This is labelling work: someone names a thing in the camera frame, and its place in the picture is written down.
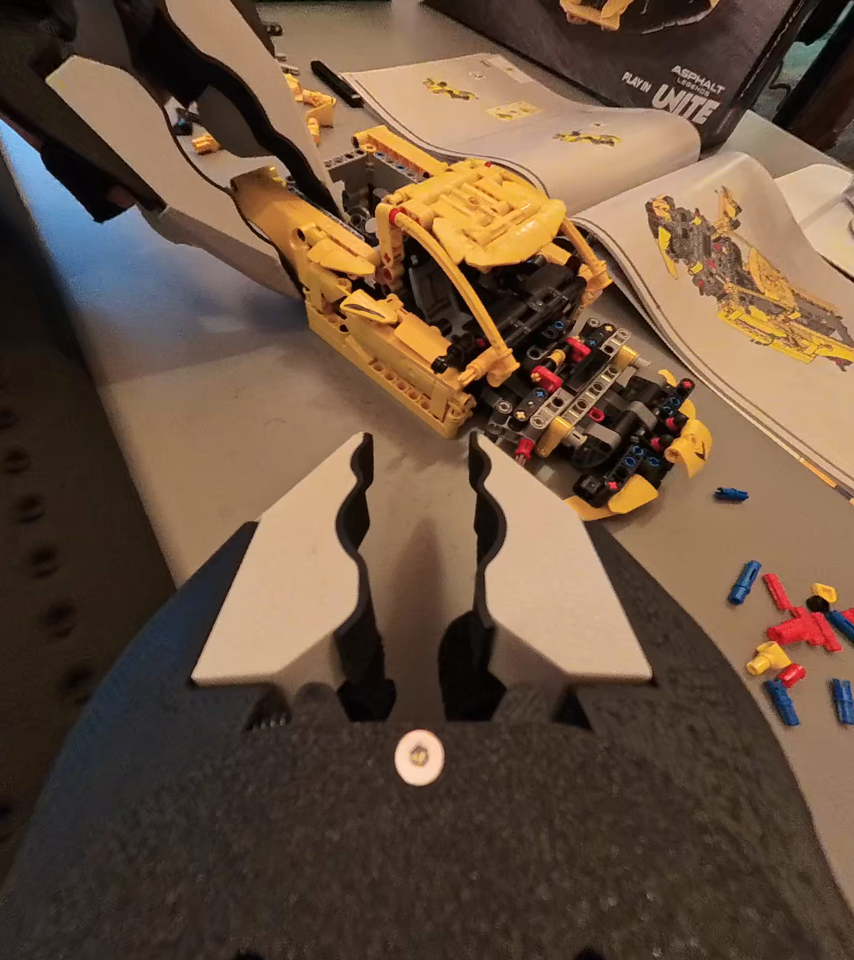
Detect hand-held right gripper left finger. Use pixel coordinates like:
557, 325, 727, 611
190, 432, 398, 721

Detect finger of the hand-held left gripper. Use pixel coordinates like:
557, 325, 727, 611
145, 0, 345, 219
44, 54, 304, 300

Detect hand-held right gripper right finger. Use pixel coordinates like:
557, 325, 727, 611
436, 432, 654, 721

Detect yellow brick toy car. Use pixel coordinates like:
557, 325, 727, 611
230, 125, 715, 523

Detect grey desk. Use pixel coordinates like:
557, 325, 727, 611
0, 0, 854, 960

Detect pile of yellow brick pieces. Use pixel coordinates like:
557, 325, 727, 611
190, 69, 339, 156

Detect black brick beam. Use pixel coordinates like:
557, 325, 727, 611
310, 59, 365, 108

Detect scattered small coloured brick pins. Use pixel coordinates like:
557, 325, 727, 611
713, 486, 854, 880

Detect printed toy car box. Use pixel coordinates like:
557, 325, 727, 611
423, 0, 819, 151

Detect open instruction book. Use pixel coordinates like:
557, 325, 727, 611
340, 52, 854, 543

